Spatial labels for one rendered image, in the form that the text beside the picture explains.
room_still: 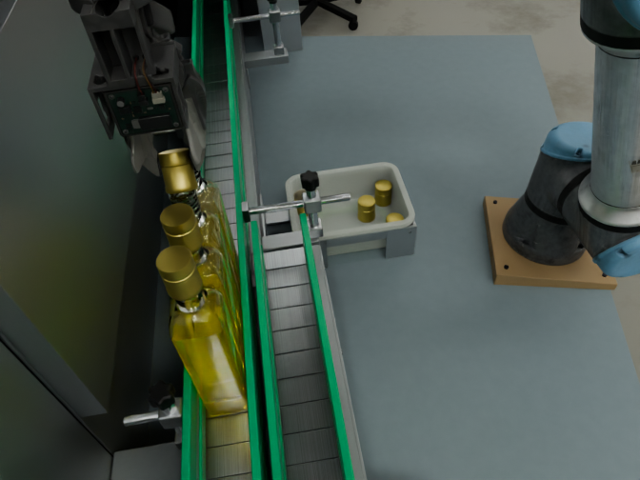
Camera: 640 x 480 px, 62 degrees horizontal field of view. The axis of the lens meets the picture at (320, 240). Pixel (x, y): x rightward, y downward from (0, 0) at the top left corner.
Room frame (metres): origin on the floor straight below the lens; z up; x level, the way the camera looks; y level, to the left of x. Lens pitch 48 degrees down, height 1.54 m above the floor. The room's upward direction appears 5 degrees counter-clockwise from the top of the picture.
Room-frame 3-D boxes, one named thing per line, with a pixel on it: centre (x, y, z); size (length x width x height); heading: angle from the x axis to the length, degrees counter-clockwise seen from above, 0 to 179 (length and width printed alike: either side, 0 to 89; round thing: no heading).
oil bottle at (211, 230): (0.44, 0.15, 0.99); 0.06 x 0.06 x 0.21; 6
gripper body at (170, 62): (0.44, 0.15, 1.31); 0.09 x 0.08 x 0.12; 5
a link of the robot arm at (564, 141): (0.64, -0.43, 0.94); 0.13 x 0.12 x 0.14; 7
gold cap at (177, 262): (0.33, 0.14, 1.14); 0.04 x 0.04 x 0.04
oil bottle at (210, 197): (0.50, 0.15, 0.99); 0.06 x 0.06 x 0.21; 3
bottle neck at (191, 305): (0.33, 0.14, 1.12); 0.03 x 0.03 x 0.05
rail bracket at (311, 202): (0.60, 0.03, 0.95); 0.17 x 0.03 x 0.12; 95
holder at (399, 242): (0.72, -0.03, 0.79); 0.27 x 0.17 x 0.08; 95
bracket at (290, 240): (0.59, 0.05, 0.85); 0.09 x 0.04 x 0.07; 95
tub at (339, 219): (0.72, -0.06, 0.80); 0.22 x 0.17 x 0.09; 95
